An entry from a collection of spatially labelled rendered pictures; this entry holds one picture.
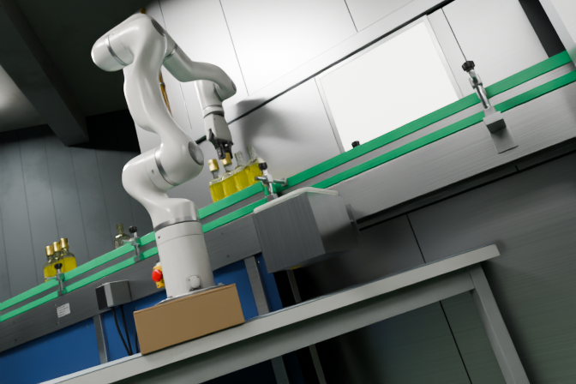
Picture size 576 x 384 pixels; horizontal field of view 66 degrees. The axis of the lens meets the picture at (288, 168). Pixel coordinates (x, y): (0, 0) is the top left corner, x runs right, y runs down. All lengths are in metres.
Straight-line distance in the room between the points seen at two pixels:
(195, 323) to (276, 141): 0.84
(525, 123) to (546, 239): 0.36
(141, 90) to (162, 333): 0.64
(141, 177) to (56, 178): 3.07
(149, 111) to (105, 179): 2.94
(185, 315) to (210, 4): 1.43
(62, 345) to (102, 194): 2.20
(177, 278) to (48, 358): 1.16
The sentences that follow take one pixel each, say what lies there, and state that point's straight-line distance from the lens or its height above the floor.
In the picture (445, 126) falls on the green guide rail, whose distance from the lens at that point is 1.30.
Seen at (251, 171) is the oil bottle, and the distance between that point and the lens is 1.54.
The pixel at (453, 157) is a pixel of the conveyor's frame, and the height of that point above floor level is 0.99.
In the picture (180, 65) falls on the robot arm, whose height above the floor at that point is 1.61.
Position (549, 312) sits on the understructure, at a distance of 1.46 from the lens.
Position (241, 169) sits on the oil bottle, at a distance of 1.57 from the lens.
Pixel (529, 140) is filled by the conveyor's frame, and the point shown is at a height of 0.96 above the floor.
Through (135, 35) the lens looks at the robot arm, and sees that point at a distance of 1.35.
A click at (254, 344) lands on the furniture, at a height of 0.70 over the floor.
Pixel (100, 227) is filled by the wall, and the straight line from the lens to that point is 4.07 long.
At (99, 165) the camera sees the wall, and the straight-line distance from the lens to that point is 4.23.
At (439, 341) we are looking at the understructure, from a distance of 1.52.
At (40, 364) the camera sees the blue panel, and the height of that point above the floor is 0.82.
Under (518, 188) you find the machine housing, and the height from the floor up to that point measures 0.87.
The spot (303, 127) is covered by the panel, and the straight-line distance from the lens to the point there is 1.63.
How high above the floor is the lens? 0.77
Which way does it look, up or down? 16 degrees up
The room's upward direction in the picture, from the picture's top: 17 degrees counter-clockwise
